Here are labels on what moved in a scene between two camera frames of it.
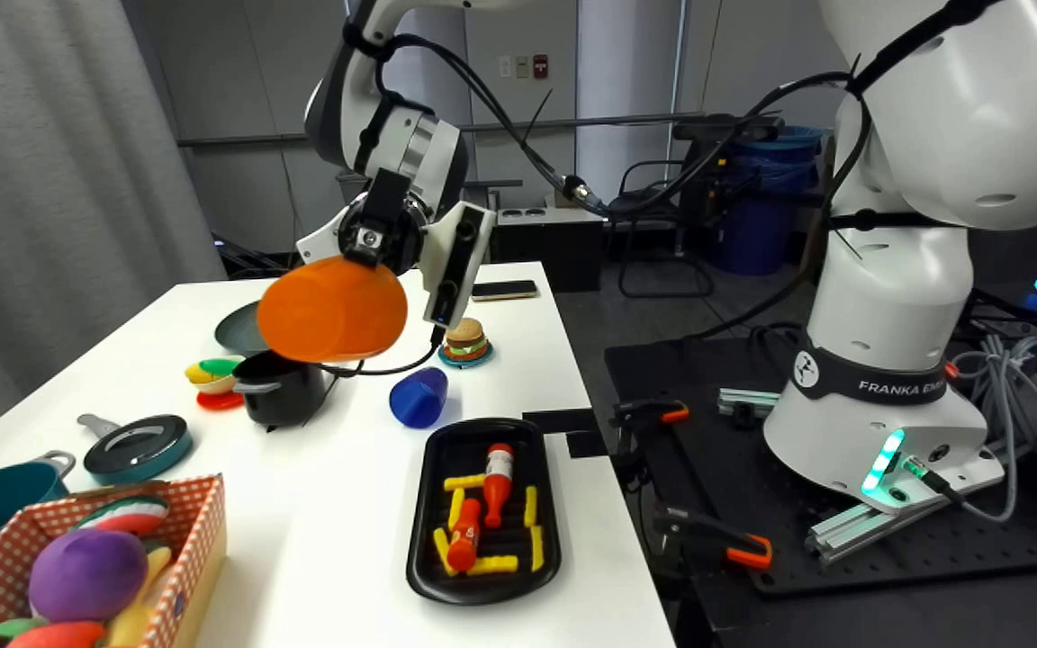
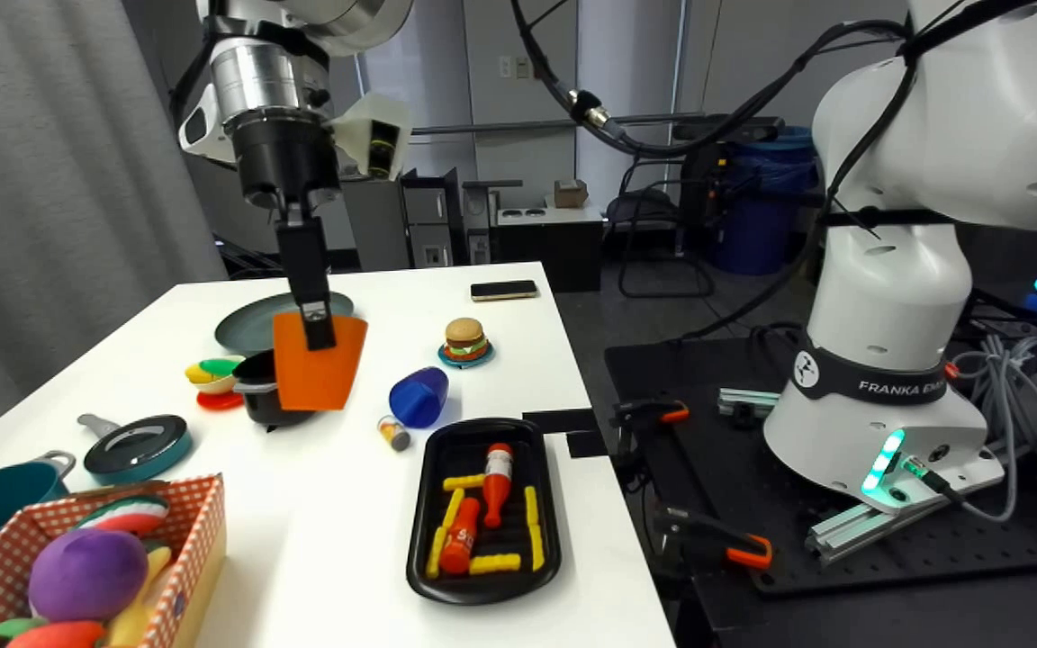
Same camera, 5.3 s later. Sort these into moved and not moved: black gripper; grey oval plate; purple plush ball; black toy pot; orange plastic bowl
Moved: orange plastic bowl; black gripper
Not moved: grey oval plate; black toy pot; purple plush ball
